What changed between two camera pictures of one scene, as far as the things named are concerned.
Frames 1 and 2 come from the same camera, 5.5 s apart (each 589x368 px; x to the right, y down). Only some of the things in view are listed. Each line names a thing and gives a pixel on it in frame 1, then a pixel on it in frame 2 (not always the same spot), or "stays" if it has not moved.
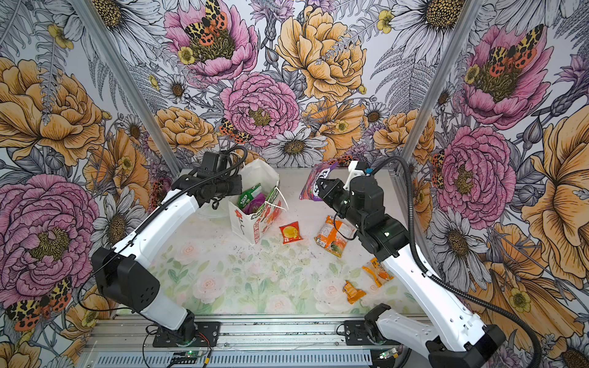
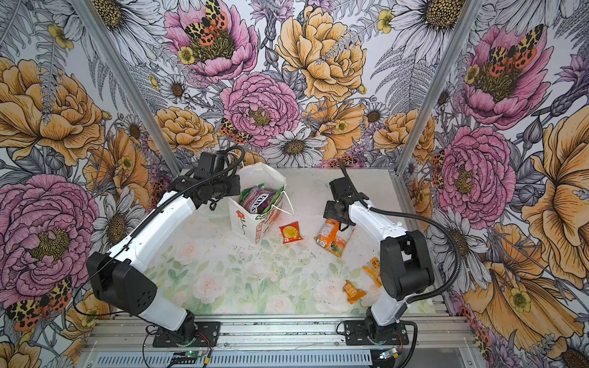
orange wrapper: [376, 271] stays
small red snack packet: [291, 232] stays
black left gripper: [237, 188] stays
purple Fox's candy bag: [319, 171] to [256, 200]
